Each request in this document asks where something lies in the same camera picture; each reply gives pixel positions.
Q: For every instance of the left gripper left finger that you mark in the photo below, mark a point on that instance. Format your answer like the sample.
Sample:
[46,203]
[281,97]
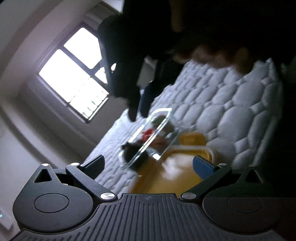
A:
[84,175]

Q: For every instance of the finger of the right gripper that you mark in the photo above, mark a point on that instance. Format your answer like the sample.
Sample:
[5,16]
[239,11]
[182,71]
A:
[148,96]
[133,100]

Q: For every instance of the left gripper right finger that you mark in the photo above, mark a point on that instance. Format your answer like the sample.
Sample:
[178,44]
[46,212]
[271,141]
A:
[213,176]

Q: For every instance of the red figurine toy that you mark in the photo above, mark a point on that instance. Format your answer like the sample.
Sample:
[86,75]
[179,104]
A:
[146,134]

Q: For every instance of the green toy packet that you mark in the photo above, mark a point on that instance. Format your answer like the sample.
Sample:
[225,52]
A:
[167,128]

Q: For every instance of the yellow container lid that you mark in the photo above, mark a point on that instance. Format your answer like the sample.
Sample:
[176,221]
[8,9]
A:
[173,172]

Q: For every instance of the clear glass food container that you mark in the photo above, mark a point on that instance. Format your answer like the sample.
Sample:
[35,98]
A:
[156,145]

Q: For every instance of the black plush toy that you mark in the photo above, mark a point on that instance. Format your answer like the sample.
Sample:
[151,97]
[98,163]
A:
[130,150]

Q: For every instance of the person hand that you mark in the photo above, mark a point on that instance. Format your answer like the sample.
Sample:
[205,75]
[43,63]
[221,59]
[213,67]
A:
[238,58]

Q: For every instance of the barred window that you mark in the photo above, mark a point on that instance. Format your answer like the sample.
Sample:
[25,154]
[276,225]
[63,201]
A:
[75,72]

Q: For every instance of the grey quilted bedspread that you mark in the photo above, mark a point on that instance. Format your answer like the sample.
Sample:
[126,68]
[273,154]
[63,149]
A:
[236,114]

